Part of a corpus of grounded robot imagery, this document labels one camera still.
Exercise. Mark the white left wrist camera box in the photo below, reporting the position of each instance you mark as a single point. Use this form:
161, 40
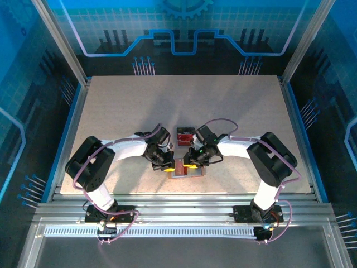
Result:
169, 148

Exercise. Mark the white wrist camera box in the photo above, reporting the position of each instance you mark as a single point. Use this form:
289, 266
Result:
196, 142
169, 148

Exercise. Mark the aluminium frame post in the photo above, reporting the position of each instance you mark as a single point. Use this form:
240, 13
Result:
66, 47
306, 42

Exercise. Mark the black credit card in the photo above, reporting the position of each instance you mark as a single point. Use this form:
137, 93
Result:
184, 130

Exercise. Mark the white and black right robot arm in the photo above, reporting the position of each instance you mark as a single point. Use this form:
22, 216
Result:
234, 149

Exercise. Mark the red credit card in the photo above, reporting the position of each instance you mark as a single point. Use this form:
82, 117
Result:
179, 169
184, 140

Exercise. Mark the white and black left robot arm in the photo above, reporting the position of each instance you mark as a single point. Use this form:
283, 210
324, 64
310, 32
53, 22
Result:
131, 148

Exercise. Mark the red black card item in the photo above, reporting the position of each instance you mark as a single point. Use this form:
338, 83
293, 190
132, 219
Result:
182, 146

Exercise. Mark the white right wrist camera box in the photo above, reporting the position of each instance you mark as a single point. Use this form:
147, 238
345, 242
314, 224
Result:
196, 142

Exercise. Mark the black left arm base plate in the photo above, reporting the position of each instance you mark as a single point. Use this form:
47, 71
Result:
90, 217

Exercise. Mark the aluminium cross beam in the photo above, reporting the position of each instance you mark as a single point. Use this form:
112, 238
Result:
181, 212

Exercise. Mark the aluminium side rail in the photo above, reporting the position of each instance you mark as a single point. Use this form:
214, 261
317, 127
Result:
291, 111
78, 111

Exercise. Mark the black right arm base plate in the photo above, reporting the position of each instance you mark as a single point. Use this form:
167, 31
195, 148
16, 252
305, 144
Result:
241, 215

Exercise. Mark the black connector box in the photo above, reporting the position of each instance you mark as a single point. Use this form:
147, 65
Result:
108, 231
262, 234

